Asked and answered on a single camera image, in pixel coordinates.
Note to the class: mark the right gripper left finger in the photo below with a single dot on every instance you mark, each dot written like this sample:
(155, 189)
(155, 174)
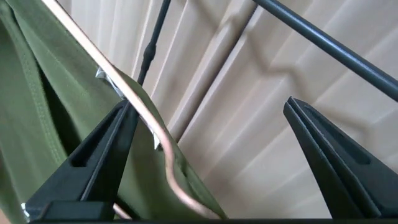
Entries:
(93, 174)

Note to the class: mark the black clothes rack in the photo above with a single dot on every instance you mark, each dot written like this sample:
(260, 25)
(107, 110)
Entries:
(326, 43)

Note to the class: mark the green printed t-shirt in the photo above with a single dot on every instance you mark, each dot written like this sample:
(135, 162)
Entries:
(62, 77)

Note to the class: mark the pink clothes hanger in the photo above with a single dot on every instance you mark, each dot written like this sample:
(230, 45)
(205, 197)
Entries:
(124, 88)

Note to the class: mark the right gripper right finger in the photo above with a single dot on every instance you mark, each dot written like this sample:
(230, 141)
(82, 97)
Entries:
(348, 180)

